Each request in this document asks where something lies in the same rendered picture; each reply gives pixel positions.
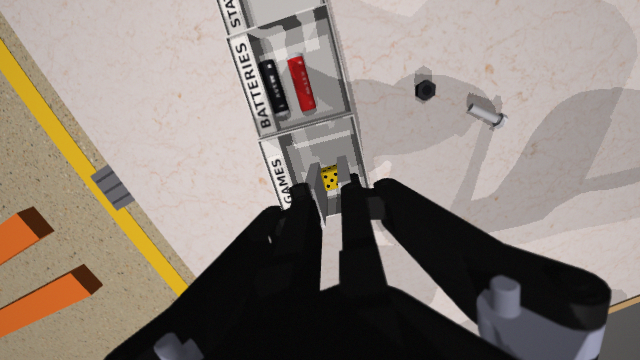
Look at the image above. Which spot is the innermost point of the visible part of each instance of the black aa battery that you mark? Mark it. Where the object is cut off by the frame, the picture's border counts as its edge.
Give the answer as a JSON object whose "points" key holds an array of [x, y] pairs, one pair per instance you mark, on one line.
{"points": [[274, 88]]}

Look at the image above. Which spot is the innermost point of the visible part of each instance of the red aa battery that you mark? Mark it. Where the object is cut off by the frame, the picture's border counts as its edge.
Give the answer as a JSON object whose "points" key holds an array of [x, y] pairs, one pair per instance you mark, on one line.
{"points": [[301, 81]]}

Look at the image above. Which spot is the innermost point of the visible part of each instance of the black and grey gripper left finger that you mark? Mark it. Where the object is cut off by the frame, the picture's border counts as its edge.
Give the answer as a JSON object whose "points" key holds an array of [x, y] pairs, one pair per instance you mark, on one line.
{"points": [[212, 304]]}

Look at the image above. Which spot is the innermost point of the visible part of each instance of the grey metal bolt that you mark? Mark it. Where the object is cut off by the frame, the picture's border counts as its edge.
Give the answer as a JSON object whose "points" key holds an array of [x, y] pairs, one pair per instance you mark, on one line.
{"points": [[498, 121]]}

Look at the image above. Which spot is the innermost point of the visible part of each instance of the yellow die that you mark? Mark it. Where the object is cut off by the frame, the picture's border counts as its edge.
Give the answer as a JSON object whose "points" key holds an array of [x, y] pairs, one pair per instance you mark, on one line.
{"points": [[329, 177]]}

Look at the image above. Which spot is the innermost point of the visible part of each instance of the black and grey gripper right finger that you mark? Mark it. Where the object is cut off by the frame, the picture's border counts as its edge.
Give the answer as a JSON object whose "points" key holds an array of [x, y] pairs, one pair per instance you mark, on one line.
{"points": [[528, 305]]}

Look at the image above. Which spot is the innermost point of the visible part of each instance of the black hex nut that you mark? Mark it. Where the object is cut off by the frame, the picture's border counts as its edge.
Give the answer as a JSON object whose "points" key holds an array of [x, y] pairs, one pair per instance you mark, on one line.
{"points": [[425, 90]]}

